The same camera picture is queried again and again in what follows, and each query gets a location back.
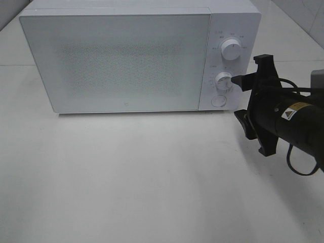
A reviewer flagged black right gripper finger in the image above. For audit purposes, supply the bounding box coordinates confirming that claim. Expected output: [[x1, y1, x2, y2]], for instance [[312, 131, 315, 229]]
[[231, 72, 257, 92], [234, 109, 256, 140]]

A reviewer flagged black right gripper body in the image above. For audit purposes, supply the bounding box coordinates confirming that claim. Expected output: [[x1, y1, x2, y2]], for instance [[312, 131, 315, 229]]
[[247, 54, 281, 156]]

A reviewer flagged white microwave knob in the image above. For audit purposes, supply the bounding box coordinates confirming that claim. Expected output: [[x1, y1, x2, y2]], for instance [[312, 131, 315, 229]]
[[220, 37, 242, 61], [215, 72, 232, 91]]

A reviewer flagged round white door button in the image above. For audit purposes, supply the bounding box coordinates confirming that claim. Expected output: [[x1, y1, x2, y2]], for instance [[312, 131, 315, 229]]
[[211, 95, 227, 107]]

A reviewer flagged white microwave door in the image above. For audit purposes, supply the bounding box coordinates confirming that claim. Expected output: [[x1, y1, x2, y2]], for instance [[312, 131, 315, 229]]
[[20, 14, 210, 113]]

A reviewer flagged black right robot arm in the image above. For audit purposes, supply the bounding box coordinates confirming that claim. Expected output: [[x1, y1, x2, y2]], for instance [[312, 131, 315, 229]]
[[231, 54, 323, 176]]

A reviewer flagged white microwave oven body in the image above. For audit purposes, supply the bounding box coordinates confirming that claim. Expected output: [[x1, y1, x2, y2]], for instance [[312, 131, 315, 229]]
[[19, 1, 261, 111]]

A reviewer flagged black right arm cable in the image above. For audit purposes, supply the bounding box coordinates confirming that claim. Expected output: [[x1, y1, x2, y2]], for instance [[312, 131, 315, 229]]
[[255, 78, 324, 176]]

